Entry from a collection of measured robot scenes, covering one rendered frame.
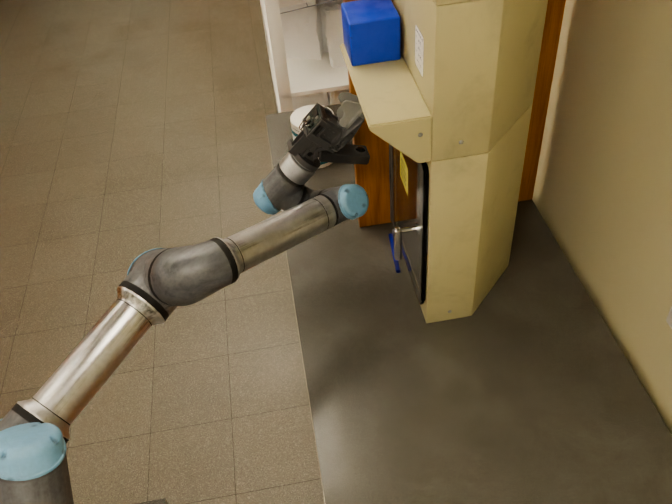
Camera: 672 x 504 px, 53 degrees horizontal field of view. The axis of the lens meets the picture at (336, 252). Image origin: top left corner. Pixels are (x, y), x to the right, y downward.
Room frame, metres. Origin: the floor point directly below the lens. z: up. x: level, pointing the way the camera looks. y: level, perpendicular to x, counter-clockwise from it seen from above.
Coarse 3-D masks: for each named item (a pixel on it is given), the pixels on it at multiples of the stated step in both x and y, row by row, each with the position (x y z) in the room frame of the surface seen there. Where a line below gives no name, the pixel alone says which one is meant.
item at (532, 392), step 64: (320, 256) 1.27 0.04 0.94; (384, 256) 1.25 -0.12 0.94; (512, 256) 1.20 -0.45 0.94; (320, 320) 1.05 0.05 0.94; (384, 320) 1.03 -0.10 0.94; (448, 320) 1.01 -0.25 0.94; (512, 320) 0.99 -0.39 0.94; (576, 320) 0.97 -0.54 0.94; (320, 384) 0.87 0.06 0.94; (384, 384) 0.85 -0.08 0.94; (448, 384) 0.83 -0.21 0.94; (512, 384) 0.82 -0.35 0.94; (576, 384) 0.80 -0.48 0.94; (640, 384) 0.78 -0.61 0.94; (320, 448) 0.71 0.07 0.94; (384, 448) 0.70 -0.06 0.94; (448, 448) 0.68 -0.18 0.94; (512, 448) 0.67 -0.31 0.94; (576, 448) 0.65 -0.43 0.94; (640, 448) 0.64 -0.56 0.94
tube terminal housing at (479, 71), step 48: (432, 0) 1.03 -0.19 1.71; (480, 0) 1.01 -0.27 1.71; (528, 0) 1.10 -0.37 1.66; (432, 48) 1.02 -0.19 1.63; (480, 48) 1.01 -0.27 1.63; (528, 48) 1.12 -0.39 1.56; (432, 96) 1.01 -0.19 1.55; (480, 96) 1.02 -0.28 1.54; (528, 96) 1.15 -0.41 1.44; (432, 144) 1.01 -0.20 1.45; (480, 144) 1.02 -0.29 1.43; (432, 192) 1.01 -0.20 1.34; (480, 192) 1.02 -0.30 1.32; (432, 240) 1.01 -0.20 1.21; (480, 240) 1.02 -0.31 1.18; (432, 288) 1.01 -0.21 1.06; (480, 288) 1.04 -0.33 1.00
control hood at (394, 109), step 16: (368, 64) 1.21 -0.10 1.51; (384, 64) 1.21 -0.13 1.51; (400, 64) 1.20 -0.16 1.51; (352, 80) 1.16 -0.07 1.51; (368, 80) 1.15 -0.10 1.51; (384, 80) 1.15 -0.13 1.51; (400, 80) 1.14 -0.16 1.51; (368, 96) 1.10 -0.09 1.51; (384, 96) 1.09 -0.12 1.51; (400, 96) 1.08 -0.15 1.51; (416, 96) 1.08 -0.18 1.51; (368, 112) 1.04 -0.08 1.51; (384, 112) 1.04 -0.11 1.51; (400, 112) 1.03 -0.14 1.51; (416, 112) 1.03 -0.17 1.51; (384, 128) 1.00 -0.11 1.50; (400, 128) 1.00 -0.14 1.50; (416, 128) 1.01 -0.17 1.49; (400, 144) 1.00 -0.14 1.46; (416, 144) 1.01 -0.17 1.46; (416, 160) 1.01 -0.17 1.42
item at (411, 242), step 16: (416, 176) 1.07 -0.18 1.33; (400, 192) 1.22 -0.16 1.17; (416, 192) 1.07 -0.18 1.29; (400, 208) 1.22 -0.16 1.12; (416, 208) 1.06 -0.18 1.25; (400, 224) 1.22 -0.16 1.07; (416, 240) 1.06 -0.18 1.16; (416, 256) 1.06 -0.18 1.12; (416, 272) 1.06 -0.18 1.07; (416, 288) 1.05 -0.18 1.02
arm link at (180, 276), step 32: (320, 192) 1.18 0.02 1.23; (352, 192) 1.11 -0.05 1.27; (256, 224) 1.02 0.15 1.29; (288, 224) 1.02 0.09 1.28; (320, 224) 1.05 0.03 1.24; (160, 256) 0.94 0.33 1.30; (192, 256) 0.92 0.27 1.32; (224, 256) 0.92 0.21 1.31; (256, 256) 0.95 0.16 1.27; (160, 288) 0.88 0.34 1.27; (192, 288) 0.87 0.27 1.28
